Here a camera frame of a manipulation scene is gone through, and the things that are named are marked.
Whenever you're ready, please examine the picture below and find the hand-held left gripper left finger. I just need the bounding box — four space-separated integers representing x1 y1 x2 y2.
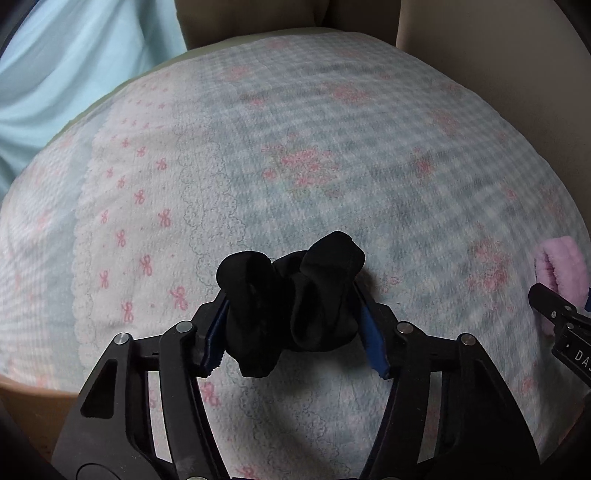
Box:
52 295 232 480

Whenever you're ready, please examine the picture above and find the light blue hanging cloth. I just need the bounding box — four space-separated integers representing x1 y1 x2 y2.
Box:
0 0 186 186

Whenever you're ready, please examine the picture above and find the cardboard box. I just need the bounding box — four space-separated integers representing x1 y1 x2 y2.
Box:
0 373 80 464

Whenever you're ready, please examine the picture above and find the wide brown curtain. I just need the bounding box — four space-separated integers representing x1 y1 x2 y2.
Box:
173 0 402 52

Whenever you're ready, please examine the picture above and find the black sock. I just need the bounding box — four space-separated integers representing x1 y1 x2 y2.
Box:
216 231 367 378

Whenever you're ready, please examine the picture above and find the checked floral bed sheet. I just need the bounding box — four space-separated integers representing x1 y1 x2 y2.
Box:
0 34 591 480

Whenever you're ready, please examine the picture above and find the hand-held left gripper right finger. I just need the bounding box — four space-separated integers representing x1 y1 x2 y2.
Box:
353 277 542 480

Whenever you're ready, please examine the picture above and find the pink fluffy cloth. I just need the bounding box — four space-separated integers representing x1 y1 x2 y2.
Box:
533 235 591 336

